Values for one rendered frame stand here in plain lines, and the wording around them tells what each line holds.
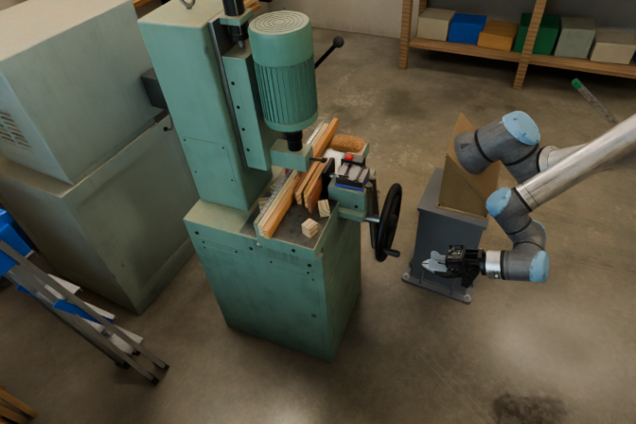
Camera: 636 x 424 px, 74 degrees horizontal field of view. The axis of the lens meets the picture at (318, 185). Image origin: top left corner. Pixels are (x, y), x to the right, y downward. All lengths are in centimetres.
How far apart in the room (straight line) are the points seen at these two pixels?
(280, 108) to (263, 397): 134
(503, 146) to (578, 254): 115
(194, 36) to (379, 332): 159
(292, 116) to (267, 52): 21
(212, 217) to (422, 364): 118
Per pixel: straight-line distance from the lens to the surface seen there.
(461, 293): 236
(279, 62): 119
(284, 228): 142
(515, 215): 142
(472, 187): 186
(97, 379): 243
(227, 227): 161
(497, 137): 177
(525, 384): 223
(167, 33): 133
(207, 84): 133
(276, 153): 146
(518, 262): 139
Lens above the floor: 195
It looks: 43 degrees down
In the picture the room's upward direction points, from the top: 5 degrees counter-clockwise
